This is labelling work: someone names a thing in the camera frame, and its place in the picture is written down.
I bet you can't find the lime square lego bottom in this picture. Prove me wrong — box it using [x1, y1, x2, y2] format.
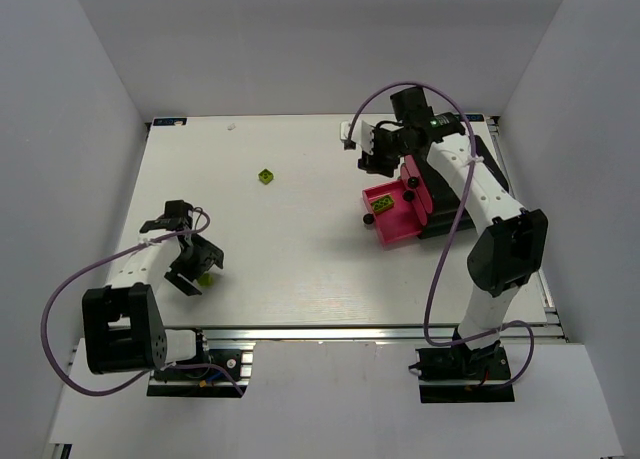
[197, 273, 214, 287]

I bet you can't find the lime square lego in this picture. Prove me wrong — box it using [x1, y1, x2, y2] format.
[197, 273, 214, 287]
[258, 169, 274, 185]

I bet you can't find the pink top drawer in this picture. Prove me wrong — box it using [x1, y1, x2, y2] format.
[404, 155, 433, 215]

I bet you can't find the pink drawer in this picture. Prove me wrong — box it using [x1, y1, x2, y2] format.
[404, 155, 433, 215]
[400, 163, 430, 226]
[362, 179, 424, 246]

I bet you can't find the lime long lego brick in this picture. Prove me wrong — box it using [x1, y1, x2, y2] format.
[370, 194, 395, 215]

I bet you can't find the pink bottom drawer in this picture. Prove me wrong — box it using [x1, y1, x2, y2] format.
[362, 179, 424, 246]

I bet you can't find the lime square lego top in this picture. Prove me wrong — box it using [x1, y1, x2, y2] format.
[258, 169, 274, 185]

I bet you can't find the black drawer cabinet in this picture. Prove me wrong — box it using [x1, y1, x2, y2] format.
[410, 135, 510, 239]

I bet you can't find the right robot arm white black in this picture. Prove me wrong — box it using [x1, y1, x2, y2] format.
[358, 81, 548, 355]

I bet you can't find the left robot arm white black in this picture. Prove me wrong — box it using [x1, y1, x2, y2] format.
[82, 200, 224, 374]

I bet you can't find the right blue corner label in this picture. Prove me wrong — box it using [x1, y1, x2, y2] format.
[465, 114, 485, 122]

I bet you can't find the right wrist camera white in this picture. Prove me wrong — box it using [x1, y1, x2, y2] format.
[340, 119, 374, 155]

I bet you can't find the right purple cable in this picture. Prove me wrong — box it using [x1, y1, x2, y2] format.
[347, 81, 535, 391]

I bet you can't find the purple cable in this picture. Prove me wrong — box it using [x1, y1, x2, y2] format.
[39, 207, 246, 398]
[347, 81, 535, 391]

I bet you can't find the aluminium table rail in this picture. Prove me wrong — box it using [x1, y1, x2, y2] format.
[92, 323, 566, 343]

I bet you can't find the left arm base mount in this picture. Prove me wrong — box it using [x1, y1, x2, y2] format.
[146, 330, 253, 399]

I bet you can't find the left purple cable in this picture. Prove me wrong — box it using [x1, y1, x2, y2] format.
[39, 207, 246, 398]

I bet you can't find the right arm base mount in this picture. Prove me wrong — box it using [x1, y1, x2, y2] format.
[408, 346, 515, 404]

